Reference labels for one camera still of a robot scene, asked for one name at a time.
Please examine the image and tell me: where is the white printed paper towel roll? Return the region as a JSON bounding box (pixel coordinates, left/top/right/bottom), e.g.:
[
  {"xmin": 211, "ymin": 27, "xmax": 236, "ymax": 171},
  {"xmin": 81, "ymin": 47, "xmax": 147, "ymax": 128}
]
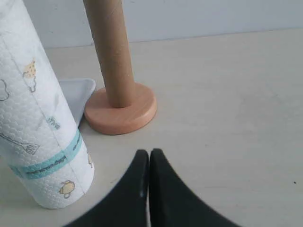
[{"xmin": 0, "ymin": 0, "xmax": 94, "ymax": 209}]

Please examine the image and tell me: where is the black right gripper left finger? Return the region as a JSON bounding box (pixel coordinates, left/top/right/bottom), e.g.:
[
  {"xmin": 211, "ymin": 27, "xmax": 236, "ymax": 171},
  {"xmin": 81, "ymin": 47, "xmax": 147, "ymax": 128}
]
[{"xmin": 67, "ymin": 149, "xmax": 149, "ymax": 227}]

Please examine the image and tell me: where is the wooden paper towel holder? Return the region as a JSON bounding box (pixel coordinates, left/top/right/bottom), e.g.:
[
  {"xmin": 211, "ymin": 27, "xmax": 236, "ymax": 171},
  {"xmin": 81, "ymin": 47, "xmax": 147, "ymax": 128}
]
[{"xmin": 84, "ymin": 83, "xmax": 157, "ymax": 135}]

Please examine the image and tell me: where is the brown cardboard tube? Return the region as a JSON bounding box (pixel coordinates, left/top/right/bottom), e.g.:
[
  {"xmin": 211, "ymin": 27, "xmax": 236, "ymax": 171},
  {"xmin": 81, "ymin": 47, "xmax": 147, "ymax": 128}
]
[{"xmin": 83, "ymin": 0, "xmax": 135, "ymax": 108}]

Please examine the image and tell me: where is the white rectangular tray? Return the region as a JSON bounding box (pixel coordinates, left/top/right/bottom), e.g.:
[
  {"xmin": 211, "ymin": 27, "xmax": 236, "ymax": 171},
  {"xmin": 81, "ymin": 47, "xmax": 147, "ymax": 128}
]
[{"xmin": 59, "ymin": 78, "xmax": 96, "ymax": 126}]

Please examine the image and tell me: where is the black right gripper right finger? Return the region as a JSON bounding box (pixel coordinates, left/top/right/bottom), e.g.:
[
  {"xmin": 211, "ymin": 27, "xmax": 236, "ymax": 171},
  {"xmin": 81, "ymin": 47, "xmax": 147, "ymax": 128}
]
[{"xmin": 149, "ymin": 148, "xmax": 238, "ymax": 227}]

